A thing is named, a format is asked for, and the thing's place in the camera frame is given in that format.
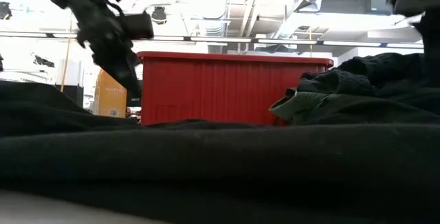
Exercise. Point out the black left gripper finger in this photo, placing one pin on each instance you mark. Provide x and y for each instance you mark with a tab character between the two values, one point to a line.
125	76

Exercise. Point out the black long-sleeved shirt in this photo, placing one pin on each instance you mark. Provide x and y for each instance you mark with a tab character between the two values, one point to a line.
206	162

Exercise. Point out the green shirt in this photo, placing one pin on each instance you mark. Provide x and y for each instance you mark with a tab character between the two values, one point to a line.
302	105

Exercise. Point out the red plastic laundry bin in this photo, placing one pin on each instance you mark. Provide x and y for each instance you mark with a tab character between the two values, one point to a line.
213	90

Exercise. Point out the orange spray bottle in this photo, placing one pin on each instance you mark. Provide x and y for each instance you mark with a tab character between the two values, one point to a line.
110	95

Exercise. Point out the black box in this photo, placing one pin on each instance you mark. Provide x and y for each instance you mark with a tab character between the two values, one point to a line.
74	93

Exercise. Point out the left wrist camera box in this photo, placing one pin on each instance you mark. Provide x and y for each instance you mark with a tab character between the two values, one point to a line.
137	26

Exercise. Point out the ribbed silver air duct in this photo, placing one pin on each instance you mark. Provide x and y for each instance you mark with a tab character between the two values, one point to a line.
211	7

